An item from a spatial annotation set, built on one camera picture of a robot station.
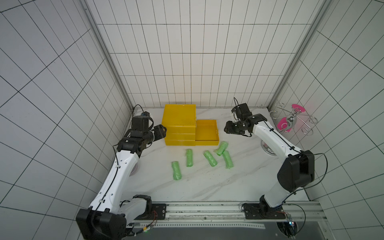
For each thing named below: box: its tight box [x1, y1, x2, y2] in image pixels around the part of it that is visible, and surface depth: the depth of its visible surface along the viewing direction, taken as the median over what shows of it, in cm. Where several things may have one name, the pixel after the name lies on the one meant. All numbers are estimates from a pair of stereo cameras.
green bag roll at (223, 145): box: [213, 141, 228, 156], surface depth 97 cm
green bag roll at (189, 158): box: [186, 148, 193, 167], surface depth 92 cm
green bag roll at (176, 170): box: [171, 161, 182, 181], surface depth 87 cm
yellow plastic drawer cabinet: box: [162, 104, 197, 146], surface depth 87 cm
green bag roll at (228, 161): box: [222, 150, 234, 169], surface depth 91 cm
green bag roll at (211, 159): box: [203, 150, 218, 167], surface depth 92 cm
